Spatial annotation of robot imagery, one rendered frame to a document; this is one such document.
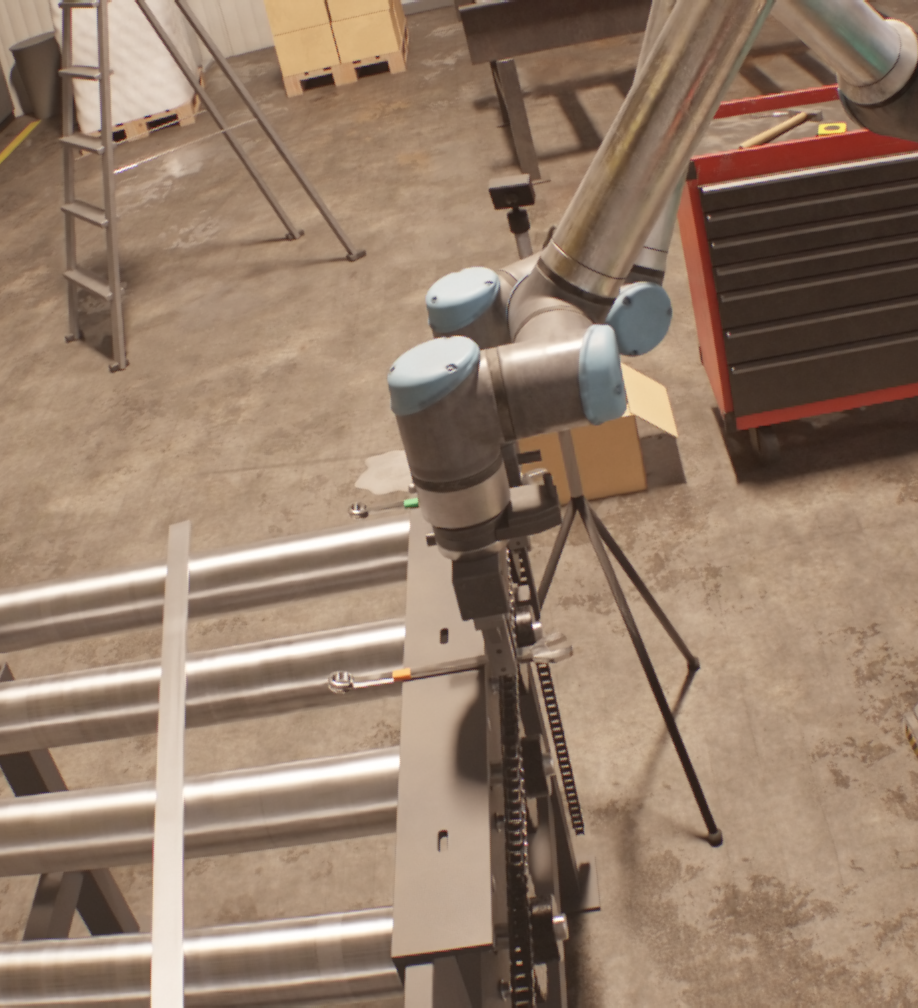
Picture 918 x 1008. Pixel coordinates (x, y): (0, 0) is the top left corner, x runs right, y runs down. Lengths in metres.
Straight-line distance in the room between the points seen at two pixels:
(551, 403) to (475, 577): 0.19
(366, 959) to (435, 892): 0.35
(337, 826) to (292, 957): 0.28
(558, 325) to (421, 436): 0.17
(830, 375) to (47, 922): 2.45
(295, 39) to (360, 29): 0.43
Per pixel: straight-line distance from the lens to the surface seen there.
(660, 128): 1.41
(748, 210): 3.68
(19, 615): 2.51
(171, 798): 1.91
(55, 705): 2.23
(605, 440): 3.98
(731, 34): 1.40
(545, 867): 2.48
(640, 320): 1.65
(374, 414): 4.83
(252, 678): 2.12
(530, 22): 6.56
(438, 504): 1.39
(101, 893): 2.96
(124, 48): 9.69
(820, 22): 2.00
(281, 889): 3.09
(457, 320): 1.70
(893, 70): 2.10
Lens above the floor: 2.08
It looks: 28 degrees down
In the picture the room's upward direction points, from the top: 15 degrees counter-clockwise
